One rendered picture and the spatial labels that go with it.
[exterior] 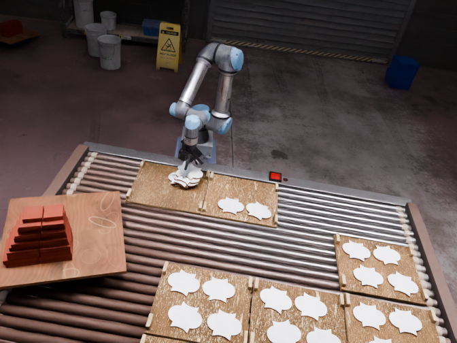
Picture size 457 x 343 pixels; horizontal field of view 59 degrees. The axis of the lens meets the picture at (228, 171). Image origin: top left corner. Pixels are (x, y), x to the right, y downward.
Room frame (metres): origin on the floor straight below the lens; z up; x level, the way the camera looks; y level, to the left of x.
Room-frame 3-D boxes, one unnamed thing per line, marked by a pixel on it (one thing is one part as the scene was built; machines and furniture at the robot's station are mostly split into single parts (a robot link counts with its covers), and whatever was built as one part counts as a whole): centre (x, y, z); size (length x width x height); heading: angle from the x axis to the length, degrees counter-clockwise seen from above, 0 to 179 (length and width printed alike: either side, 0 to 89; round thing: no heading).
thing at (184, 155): (1.79, 0.24, 1.13); 0.09 x 0.08 x 0.12; 69
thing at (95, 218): (1.15, 0.67, 1.03); 0.50 x 0.50 x 0.02; 21
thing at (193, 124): (1.79, 0.23, 1.29); 0.09 x 0.08 x 0.11; 161
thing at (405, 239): (1.63, -0.12, 0.90); 1.95 x 0.05 x 0.05; 90
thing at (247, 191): (1.70, -0.10, 0.93); 0.41 x 0.35 x 0.02; 90
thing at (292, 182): (1.95, -0.12, 0.89); 2.08 x 0.08 x 0.06; 90
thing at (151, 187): (1.70, 0.31, 0.93); 0.41 x 0.35 x 0.02; 90
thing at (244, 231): (1.48, -0.12, 0.90); 1.95 x 0.05 x 0.05; 90
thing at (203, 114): (1.89, 0.21, 1.29); 0.11 x 0.11 x 0.08; 71
